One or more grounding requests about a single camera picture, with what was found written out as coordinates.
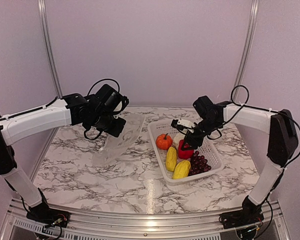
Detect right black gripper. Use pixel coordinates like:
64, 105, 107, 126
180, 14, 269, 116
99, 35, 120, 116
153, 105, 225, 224
181, 117, 221, 150

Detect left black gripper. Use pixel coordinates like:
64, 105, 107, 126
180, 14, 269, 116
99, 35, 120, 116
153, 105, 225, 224
91, 109, 126, 137

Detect red bell pepper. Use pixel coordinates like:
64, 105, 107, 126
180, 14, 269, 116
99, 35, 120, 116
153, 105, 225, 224
177, 141, 194, 160

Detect clear dotted zip bag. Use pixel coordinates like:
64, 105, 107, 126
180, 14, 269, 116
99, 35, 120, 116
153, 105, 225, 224
91, 114, 146, 167

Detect white plastic basket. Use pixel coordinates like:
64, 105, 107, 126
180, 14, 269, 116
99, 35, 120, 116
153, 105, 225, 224
147, 119, 224, 186

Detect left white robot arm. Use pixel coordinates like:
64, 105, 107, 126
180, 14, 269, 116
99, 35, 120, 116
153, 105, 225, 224
0, 78, 129, 223

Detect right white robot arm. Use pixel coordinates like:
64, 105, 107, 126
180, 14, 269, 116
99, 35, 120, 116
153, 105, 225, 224
175, 95, 300, 224

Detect white cauliflower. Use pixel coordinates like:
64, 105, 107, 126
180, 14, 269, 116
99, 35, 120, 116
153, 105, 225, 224
172, 133, 185, 149

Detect yellow corn left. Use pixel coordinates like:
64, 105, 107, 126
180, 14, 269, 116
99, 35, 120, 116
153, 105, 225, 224
165, 146, 178, 172

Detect yellow corn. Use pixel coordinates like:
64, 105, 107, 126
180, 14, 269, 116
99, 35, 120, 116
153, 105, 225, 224
165, 146, 178, 172
172, 160, 191, 180

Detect purple grape bunch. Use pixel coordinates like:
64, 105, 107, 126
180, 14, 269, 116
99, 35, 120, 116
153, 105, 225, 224
188, 151, 212, 176

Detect orange mini pumpkin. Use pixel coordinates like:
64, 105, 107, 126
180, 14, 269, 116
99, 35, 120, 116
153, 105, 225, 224
155, 133, 173, 150

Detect yellow corn right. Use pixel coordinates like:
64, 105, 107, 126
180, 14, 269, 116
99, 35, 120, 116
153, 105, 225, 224
172, 160, 191, 180

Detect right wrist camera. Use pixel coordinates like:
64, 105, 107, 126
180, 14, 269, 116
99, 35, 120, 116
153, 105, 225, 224
171, 118, 196, 134

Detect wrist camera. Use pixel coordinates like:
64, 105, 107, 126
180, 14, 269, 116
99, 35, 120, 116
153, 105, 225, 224
112, 96, 130, 118
171, 118, 196, 134

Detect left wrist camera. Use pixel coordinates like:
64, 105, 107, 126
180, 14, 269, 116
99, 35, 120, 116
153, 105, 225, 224
112, 96, 130, 118

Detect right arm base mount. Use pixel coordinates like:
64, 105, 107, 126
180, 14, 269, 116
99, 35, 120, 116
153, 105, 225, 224
218, 197, 264, 229

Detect front aluminium rail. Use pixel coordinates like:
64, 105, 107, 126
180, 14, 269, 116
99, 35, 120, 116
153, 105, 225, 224
4, 198, 291, 240

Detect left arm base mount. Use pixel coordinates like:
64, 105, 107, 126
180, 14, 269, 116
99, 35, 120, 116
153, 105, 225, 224
26, 189, 70, 228

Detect left aluminium frame post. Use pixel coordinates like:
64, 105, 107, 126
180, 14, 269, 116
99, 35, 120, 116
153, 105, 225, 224
37, 0, 63, 98

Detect aluminium frame post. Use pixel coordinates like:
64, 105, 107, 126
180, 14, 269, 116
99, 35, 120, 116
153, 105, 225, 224
37, 0, 63, 98
232, 0, 260, 100

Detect right aluminium frame post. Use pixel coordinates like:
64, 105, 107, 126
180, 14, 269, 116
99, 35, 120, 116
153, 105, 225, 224
232, 0, 260, 100

